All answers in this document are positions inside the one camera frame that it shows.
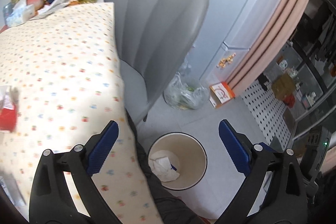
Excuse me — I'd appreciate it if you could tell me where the white paper wrapper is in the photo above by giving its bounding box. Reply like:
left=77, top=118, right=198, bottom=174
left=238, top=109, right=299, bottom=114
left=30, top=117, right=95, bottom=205
left=149, top=150, right=180, bottom=182

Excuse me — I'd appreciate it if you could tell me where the beige trash bin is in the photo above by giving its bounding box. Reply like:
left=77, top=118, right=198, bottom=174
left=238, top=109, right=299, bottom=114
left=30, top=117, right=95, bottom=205
left=148, top=132, right=208, bottom=191

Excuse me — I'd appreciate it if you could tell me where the white pegboard cart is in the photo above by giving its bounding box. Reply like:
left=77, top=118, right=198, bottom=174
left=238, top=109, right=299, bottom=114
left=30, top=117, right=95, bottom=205
left=241, top=80, right=290, bottom=149

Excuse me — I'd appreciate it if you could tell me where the red small box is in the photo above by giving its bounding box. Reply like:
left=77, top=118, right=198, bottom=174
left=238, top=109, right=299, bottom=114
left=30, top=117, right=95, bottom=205
left=1, top=86, right=19, bottom=132

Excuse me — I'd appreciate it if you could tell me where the orange white box on floor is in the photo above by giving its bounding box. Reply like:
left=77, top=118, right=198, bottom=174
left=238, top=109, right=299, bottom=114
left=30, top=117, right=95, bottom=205
left=210, top=82, right=236, bottom=109

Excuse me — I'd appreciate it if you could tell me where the clear plastic bag on floor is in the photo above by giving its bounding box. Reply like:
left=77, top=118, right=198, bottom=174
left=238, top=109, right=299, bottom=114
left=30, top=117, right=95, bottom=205
left=163, top=72, right=210, bottom=110

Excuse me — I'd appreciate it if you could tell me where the blue white tissue box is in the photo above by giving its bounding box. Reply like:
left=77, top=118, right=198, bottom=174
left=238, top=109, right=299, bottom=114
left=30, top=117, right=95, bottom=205
left=6, top=0, right=35, bottom=28

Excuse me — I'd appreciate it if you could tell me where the paper receipt on table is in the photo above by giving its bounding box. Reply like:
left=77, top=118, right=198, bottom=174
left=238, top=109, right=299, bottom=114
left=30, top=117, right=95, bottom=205
left=33, top=0, right=79, bottom=19

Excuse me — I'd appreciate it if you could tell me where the grey chair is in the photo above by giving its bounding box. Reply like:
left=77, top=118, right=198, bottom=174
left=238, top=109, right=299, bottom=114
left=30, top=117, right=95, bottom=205
left=106, top=0, right=209, bottom=124

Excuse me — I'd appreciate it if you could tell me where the white refrigerator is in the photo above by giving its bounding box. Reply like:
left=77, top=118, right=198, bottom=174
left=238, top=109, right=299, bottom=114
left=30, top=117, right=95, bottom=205
left=187, top=0, right=281, bottom=84

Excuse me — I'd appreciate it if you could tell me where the pink curtain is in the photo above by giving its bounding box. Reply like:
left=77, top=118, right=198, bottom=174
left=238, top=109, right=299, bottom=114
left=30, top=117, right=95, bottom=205
left=228, top=0, right=309, bottom=96

